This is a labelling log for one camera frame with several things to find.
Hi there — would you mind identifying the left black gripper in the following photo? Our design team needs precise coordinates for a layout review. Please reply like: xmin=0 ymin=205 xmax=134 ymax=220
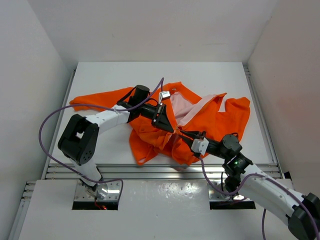
xmin=138 ymin=101 xmax=173 ymax=133

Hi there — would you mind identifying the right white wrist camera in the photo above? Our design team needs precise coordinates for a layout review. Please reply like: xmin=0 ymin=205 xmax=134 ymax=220
xmin=191 ymin=138 xmax=209 ymax=155

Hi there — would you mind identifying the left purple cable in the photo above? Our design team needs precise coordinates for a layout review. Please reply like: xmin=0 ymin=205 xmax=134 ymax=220
xmin=38 ymin=77 xmax=165 ymax=201

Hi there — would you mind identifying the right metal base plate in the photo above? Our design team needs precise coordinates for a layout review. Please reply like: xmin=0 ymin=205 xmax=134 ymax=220
xmin=207 ymin=181 xmax=247 ymax=203

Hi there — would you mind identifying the orange zip jacket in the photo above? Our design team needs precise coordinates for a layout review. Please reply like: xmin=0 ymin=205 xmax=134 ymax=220
xmin=69 ymin=81 xmax=251 ymax=166

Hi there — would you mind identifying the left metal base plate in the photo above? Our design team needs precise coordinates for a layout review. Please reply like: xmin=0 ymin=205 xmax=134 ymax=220
xmin=74 ymin=179 xmax=123 ymax=202

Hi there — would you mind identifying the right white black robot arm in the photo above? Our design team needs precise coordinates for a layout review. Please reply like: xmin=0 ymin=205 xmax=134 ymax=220
xmin=179 ymin=130 xmax=320 ymax=240

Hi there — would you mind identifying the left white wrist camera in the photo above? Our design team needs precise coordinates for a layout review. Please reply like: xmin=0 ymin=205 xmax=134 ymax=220
xmin=158 ymin=91 xmax=171 ymax=103

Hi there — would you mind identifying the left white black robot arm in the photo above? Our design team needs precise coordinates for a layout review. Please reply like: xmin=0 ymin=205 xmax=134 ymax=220
xmin=57 ymin=85 xmax=174 ymax=192

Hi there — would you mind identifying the metal base plate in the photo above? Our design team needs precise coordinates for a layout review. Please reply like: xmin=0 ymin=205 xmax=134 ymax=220
xmin=207 ymin=181 xmax=247 ymax=203
xmin=74 ymin=179 xmax=123 ymax=202

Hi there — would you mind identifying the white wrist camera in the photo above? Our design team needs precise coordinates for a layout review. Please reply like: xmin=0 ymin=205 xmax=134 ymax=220
xmin=191 ymin=138 xmax=209 ymax=155
xmin=158 ymin=91 xmax=171 ymax=103

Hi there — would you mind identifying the aluminium rail frame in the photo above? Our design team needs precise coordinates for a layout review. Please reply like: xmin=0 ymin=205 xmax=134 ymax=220
xmin=9 ymin=62 xmax=290 ymax=240

